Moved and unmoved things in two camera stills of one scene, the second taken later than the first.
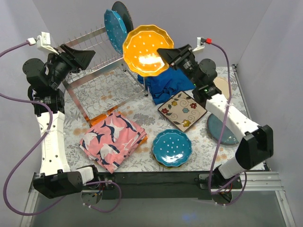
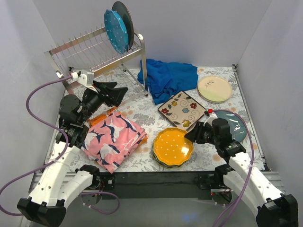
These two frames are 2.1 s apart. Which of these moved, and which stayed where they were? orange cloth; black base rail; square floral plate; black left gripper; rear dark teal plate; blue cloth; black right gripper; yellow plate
Moved: black right gripper; black left gripper; yellow plate
Stayed: square floral plate; blue cloth; black base rail; orange cloth; rear dark teal plate
